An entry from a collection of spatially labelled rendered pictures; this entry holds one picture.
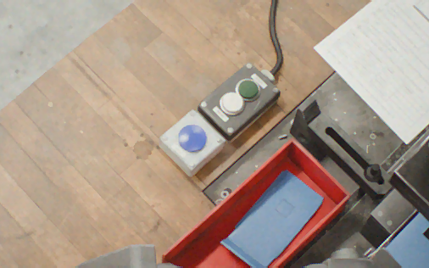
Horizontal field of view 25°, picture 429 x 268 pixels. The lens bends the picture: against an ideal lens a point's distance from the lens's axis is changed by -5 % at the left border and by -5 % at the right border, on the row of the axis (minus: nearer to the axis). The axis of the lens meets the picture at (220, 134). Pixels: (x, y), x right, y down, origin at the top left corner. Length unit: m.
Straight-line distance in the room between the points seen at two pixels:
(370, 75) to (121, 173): 0.41
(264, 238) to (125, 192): 0.21
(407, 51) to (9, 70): 1.24
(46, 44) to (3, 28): 0.13
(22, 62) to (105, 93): 1.06
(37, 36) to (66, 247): 1.23
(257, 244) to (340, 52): 0.34
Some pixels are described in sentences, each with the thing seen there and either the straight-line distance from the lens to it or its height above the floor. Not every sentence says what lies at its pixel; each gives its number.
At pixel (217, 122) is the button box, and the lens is 1.48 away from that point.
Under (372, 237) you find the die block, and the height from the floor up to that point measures 0.93.
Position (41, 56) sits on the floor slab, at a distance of 2.57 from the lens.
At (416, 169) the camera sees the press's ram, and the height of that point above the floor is 1.14.
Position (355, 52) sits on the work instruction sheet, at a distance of 1.59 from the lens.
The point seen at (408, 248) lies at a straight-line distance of 1.39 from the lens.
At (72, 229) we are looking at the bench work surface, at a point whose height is 0.90.
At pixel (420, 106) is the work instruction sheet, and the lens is 1.58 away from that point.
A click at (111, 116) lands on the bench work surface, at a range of 1.51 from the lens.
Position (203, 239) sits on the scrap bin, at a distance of 1.44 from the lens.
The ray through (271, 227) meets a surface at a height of 0.91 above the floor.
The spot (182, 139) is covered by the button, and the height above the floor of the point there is 0.94.
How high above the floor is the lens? 2.28
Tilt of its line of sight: 67 degrees down
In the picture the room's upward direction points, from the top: 11 degrees clockwise
